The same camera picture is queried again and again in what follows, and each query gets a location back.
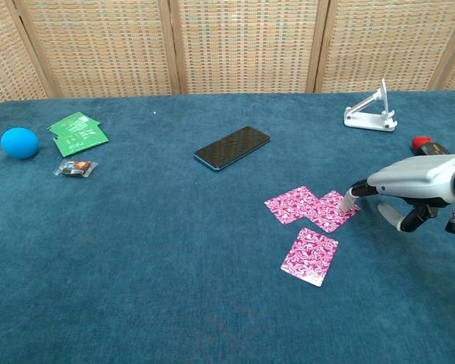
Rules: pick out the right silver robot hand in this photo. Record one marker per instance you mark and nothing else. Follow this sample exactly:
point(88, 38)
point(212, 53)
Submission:
point(417, 176)

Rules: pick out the pink patterned card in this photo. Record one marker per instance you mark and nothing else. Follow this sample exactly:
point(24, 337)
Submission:
point(310, 258)
point(288, 204)
point(328, 217)

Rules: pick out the black bottle red cap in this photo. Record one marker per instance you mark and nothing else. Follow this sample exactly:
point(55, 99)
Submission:
point(420, 142)

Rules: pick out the white folding phone stand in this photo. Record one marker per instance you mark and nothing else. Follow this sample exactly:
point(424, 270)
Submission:
point(364, 122)

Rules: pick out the black smartphone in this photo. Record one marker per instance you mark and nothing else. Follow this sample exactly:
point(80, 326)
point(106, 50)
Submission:
point(231, 148)

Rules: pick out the woven bamboo folding screen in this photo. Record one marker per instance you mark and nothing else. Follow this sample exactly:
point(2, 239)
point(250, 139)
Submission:
point(246, 45)

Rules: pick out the green sachet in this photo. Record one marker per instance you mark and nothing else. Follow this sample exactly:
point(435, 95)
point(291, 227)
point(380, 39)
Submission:
point(81, 143)
point(70, 123)

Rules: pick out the black wrapped candy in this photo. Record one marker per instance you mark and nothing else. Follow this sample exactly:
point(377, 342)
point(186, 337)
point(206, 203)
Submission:
point(76, 168)

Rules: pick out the blue ball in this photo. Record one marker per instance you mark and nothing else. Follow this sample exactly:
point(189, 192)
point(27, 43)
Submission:
point(19, 143)

